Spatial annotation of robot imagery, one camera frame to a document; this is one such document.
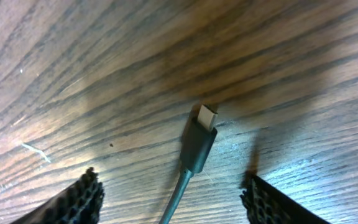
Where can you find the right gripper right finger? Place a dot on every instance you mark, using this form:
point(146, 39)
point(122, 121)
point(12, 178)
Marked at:
point(267, 205)

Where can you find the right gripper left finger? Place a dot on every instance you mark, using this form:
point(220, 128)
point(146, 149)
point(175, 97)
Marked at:
point(79, 203)

